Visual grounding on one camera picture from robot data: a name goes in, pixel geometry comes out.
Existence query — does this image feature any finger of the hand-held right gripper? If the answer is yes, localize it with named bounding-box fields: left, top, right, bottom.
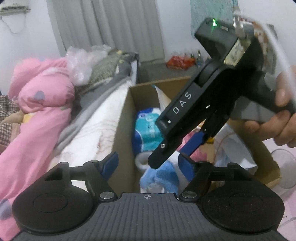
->
left=181, top=111, right=230, bottom=157
left=148, top=111, right=216, bottom=169

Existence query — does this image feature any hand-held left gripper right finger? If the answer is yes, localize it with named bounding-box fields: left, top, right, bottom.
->
left=178, top=153, right=253, bottom=202

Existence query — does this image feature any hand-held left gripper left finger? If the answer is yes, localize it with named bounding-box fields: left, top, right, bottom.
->
left=44, top=152, right=119, bottom=202

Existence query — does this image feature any white tape roll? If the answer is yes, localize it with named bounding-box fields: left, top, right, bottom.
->
left=135, top=152, right=151, bottom=173

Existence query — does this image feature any brown cardboard box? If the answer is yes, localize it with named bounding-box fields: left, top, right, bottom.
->
left=109, top=76, right=282, bottom=195

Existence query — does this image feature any blue white plastic packet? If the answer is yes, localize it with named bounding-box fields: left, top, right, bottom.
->
left=132, top=108, right=166, bottom=156

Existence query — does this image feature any beige yellow soft toy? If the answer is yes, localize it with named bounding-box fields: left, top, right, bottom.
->
left=2, top=111, right=33, bottom=124

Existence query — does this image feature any person's right hand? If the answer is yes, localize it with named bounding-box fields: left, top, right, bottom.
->
left=244, top=71, right=296, bottom=149

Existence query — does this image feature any light blue fluffy towel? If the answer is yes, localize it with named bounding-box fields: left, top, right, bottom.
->
left=140, top=160, right=179, bottom=193

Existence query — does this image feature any white quilted mattress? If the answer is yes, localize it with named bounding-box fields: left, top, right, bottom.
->
left=50, top=80, right=130, bottom=167

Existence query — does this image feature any red snack bag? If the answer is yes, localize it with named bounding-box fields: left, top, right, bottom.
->
left=166, top=56, right=196, bottom=69

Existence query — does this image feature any white plastic bag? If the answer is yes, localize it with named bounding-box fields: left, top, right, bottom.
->
left=151, top=85, right=173, bottom=110

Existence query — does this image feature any grey bed sheet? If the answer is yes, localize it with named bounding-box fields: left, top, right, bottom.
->
left=55, top=70, right=139, bottom=151

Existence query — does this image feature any teal crochet cloth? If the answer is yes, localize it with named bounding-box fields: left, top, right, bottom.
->
left=190, top=0, right=238, bottom=37

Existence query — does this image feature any pink quilt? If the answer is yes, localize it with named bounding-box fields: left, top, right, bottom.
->
left=0, top=57, right=77, bottom=241

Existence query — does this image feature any grey patterned blanket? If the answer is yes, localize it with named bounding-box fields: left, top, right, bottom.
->
left=76, top=51, right=139, bottom=93

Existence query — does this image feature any clear glass cup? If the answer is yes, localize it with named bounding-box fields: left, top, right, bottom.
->
left=269, top=148, right=296, bottom=189

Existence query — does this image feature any clear crumpled plastic bag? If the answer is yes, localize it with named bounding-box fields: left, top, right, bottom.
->
left=66, top=44, right=111, bottom=85

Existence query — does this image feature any brown checked cloth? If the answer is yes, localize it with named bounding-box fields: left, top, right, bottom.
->
left=0, top=95, right=21, bottom=146

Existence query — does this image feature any grey white curtain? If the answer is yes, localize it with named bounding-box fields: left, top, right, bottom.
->
left=46, top=0, right=166, bottom=64

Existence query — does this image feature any white air conditioner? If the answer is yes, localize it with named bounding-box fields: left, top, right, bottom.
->
left=0, top=0, right=31, bottom=13

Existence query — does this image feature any white cable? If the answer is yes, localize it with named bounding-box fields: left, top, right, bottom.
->
left=232, top=7, right=296, bottom=105

